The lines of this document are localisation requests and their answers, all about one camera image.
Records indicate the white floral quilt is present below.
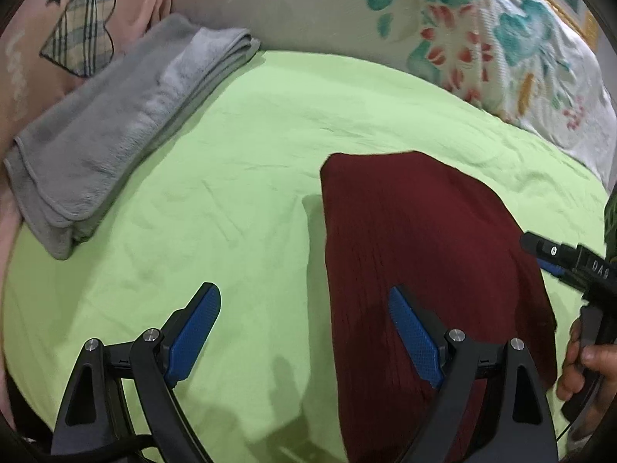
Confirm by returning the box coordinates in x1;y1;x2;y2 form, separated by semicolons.
172;0;616;187

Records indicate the dark red knitted garment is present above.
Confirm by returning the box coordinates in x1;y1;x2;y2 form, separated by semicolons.
320;152;557;462

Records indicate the lime green bed sheet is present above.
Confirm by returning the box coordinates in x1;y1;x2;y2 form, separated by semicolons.
3;51;608;462

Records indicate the person's right hand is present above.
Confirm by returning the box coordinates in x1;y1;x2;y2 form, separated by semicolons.
556;319;617;407

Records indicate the grey folded towel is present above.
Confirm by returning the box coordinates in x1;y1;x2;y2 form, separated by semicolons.
4;14;260;260

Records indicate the pink heart-print pillow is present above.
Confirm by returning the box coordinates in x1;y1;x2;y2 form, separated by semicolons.
0;0;175;426

